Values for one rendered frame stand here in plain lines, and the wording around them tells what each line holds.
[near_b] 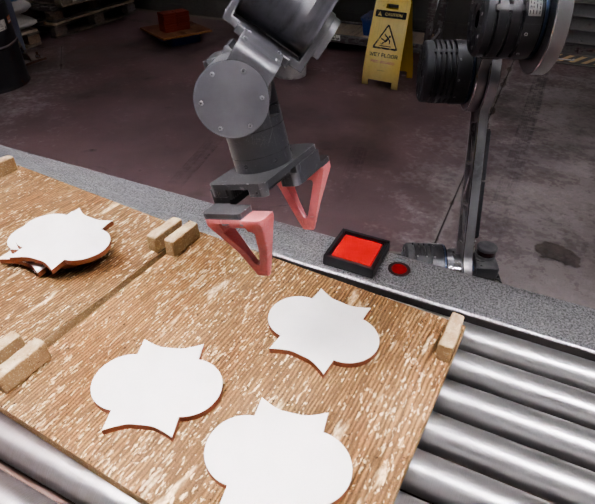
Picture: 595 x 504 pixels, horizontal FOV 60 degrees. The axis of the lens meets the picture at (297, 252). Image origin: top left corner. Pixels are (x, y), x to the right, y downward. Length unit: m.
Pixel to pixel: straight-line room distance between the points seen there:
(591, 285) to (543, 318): 1.69
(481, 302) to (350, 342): 0.21
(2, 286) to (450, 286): 0.60
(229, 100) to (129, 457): 0.34
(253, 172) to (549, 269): 2.03
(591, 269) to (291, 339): 2.03
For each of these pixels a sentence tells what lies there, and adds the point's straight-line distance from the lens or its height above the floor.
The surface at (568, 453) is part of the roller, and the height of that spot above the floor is 0.91.
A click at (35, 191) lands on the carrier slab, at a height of 0.94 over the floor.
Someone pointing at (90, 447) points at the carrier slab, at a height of 0.94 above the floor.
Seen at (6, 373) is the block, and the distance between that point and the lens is 0.62.
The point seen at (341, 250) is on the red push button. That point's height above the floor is 0.93.
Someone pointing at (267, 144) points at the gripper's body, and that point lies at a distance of 0.48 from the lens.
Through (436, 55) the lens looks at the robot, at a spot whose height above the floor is 0.94.
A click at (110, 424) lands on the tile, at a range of 0.55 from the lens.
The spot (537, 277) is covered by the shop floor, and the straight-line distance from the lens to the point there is 2.36.
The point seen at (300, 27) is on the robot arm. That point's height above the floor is 1.27.
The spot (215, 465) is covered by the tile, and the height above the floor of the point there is 0.94.
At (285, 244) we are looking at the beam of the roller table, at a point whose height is 0.92.
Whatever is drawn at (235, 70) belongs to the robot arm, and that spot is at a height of 1.26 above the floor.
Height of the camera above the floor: 1.38
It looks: 37 degrees down
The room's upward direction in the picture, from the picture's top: straight up
